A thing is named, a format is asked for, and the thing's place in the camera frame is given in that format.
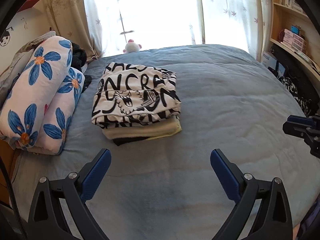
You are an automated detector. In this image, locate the white plush toy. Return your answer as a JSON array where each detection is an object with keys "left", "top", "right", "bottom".
[{"left": 123, "top": 39, "right": 142, "bottom": 54}]

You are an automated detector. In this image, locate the white sheer curtain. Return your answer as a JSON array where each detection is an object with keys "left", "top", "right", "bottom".
[{"left": 84, "top": 0, "right": 272, "bottom": 59}]

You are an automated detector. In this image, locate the wooden bookshelf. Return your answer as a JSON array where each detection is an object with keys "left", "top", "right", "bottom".
[{"left": 270, "top": 0, "right": 319, "bottom": 82}]

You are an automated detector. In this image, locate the blue floral folded quilt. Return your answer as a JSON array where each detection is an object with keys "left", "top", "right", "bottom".
[{"left": 1, "top": 36, "right": 85, "bottom": 155}]

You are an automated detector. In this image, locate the white blue cardboard box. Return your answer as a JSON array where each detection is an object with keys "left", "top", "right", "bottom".
[{"left": 261, "top": 51, "right": 285, "bottom": 77}]

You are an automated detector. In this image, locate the pink drawer box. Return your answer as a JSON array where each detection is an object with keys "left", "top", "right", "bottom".
[{"left": 283, "top": 29, "right": 307, "bottom": 53}]

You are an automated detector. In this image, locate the cream fluffy folded sweater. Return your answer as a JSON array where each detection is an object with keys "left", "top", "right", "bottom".
[{"left": 103, "top": 116, "right": 182, "bottom": 140}]

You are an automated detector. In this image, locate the beige floral curtain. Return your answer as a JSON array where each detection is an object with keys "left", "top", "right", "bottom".
[{"left": 43, "top": 0, "right": 103, "bottom": 62}]

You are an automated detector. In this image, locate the white black graffiti jacket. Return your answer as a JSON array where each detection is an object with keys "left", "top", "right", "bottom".
[{"left": 91, "top": 62, "right": 181, "bottom": 129}]

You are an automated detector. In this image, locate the black folded garment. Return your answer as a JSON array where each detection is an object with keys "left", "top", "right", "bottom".
[{"left": 112, "top": 137, "right": 150, "bottom": 146}]

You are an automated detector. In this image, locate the black fuzzy garment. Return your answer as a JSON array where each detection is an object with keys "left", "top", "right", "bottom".
[{"left": 71, "top": 42, "right": 87, "bottom": 71}]

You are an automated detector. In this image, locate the black white patterned clothes pile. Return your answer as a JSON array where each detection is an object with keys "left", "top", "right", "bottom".
[{"left": 268, "top": 44, "right": 320, "bottom": 117}]

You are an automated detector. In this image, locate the blue bed blanket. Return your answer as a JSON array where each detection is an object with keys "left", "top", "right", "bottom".
[{"left": 13, "top": 45, "right": 319, "bottom": 239}]

